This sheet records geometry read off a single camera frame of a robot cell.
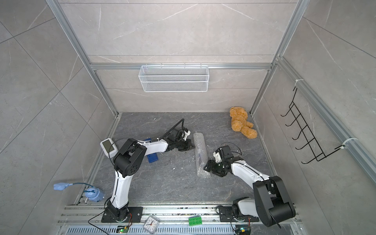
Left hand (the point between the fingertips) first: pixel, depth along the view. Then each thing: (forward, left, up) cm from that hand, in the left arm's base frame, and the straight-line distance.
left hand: (198, 145), depth 95 cm
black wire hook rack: (-12, -50, +26) cm, 58 cm away
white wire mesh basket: (+39, +15, +26) cm, 49 cm away
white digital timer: (+1, +60, -1) cm, 60 cm away
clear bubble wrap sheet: (-8, -1, +2) cm, 9 cm away
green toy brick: (-42, +4, 0) cm, 42 cm away
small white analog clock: (-43, +25, -2) cm, 50 cm away
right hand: (-16, -6, -3) cm, 17 cm away
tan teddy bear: (+10, -28, +10) cm, 31 cm away
